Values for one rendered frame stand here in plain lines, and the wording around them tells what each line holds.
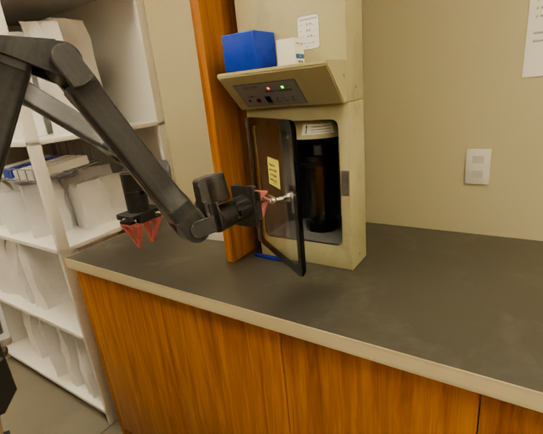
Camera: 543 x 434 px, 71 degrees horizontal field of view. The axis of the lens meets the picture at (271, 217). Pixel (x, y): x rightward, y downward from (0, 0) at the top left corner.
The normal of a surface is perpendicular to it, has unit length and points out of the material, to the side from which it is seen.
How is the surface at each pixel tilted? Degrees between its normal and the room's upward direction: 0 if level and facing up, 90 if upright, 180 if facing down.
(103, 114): 83
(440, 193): 90
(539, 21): 90
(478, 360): 0
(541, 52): 90
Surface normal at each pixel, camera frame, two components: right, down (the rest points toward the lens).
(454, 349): -0.10, -0.94
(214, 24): 0.84, 0.10
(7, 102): 0.58, 0.09
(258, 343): -0.54, 0.32
